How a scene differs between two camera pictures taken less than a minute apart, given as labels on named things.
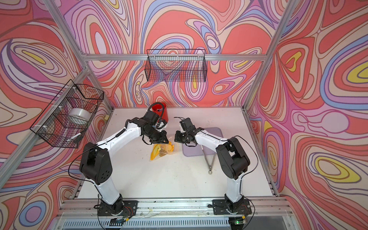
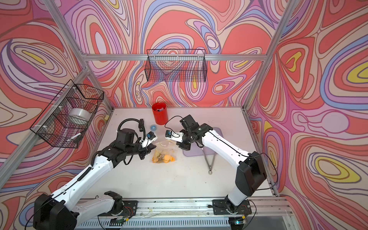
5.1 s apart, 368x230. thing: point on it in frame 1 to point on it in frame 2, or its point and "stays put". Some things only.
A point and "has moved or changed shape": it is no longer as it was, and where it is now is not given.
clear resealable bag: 161,150 has moved or changed shape
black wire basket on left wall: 65,120 stays put
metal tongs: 210,166 stays put
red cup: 160,109 stays put
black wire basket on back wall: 176,65 stays put
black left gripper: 163,137 to 146,150
